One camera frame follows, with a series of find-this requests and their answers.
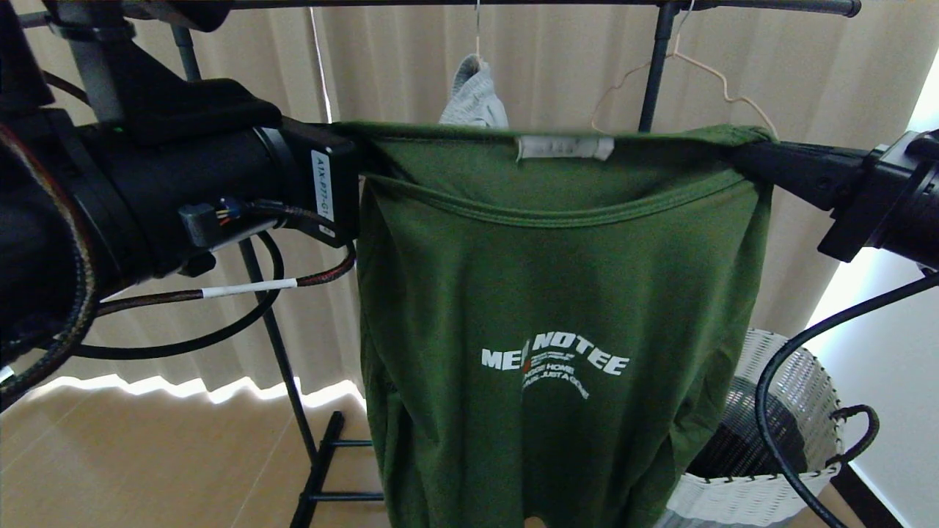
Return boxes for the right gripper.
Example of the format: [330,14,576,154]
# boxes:
[818,131,939,268]

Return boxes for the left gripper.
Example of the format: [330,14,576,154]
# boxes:
[95,117,362,283]

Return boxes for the pale grey shorts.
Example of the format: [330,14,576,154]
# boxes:
[439,55,509,129]

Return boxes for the green garment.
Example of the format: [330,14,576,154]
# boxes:
[334,121,778,528]

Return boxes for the white laundry basket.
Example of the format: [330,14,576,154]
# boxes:
[653,329,881,528]

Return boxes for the black clothes rack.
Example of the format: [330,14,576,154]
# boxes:
[15,0,863,528]

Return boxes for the beige curtain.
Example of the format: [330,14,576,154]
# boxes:
[0,0,932,400]

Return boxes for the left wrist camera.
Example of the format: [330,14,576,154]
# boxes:
[44,0,283,144]

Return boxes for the black cable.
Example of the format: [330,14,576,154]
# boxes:
[70,231,285,360]
[756,271,939,528]

